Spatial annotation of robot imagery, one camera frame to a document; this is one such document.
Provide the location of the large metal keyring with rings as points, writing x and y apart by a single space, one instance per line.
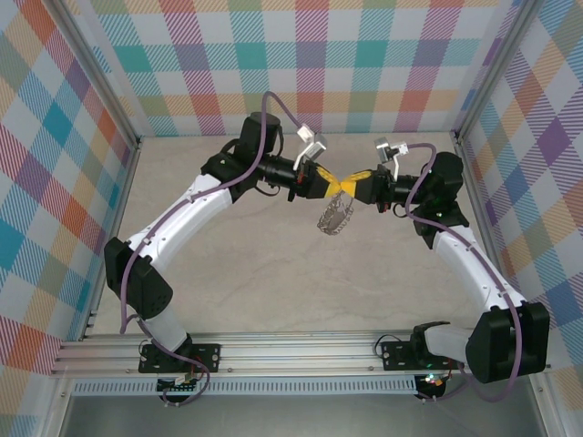
337 223

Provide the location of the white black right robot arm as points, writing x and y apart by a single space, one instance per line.
473 268

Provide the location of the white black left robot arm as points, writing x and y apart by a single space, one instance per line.
182 218

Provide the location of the right controller board with lights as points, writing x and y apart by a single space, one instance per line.
432 382

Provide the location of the grey metal shelf panel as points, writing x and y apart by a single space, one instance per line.
296 416

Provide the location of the left controller board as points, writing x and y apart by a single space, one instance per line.
180 389

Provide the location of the aluminium side rail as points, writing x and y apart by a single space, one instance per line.
120 205
484 227

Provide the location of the aluminium frame post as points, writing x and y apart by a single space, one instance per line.
496 68
100 77

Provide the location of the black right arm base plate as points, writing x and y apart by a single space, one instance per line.
396 355

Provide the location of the aluminium mounting rail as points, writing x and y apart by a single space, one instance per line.
296 352

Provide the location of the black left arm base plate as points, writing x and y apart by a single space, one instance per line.
209 357

